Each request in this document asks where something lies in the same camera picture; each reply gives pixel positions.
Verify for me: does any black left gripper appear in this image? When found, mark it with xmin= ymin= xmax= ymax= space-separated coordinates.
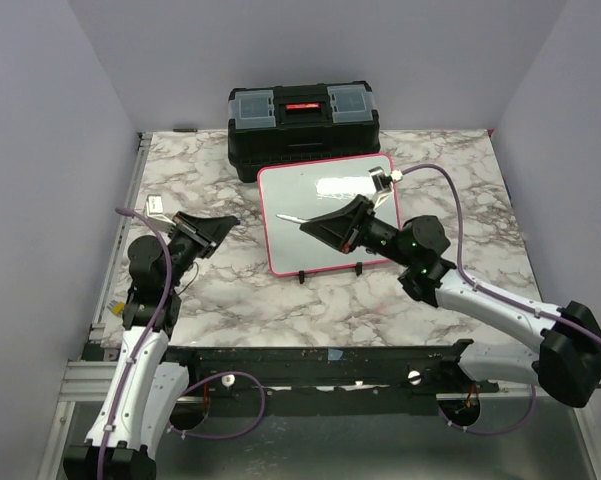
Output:
xmin=163 ymin=211 xmax=236 ymax=291

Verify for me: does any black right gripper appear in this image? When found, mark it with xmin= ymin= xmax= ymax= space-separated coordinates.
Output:
xmin=301 ymin=195 xmax=416 ymax=268

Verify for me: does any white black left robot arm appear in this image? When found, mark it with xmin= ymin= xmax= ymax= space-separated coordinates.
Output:
xmin=63 ymin=212 xmax=239 ymax=479

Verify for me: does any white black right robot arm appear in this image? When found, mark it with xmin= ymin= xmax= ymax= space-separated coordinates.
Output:
xmin=300 ymin=195 xmax=601 ymax=408

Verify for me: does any pink framed whiteboard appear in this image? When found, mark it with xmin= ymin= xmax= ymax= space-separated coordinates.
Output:
xmin=257 ymin=152 xmax=401 ymax=278

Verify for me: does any black plastic toolbox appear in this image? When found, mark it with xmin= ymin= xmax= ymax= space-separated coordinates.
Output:
xmin=228 ymin=81 xmax=380 ymax=183

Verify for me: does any blue tape piece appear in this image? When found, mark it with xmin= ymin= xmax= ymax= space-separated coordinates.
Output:
xmin=327 ymin=348 xmax=343 ymax=361

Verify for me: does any yellow silver small part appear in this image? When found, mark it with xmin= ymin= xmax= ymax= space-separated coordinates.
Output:
xmin=107 ymin=300 xmax=125 ymax=317

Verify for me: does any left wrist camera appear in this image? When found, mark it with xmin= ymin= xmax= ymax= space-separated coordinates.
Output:
xmin=143 ymin=194 xmax=175 ymax=233

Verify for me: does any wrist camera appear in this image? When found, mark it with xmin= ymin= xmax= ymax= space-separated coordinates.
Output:
xmin=369 ymin=167 xmax=403 ymax=210
xmin=143 ymin=194 xmax=175 ymax=233

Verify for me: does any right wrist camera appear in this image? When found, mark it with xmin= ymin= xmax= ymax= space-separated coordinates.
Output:
xmin=369 ymin=167 xmax=403 ymax=210

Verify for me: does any aluminium frame rail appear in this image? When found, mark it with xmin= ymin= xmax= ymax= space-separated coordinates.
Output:
xmin=88 ymin=132 xmax=153 ymax=343

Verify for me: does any black mounting rail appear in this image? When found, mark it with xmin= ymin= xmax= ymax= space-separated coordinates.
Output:
xmin=79 ymin=339 xmax=501 ymax=416

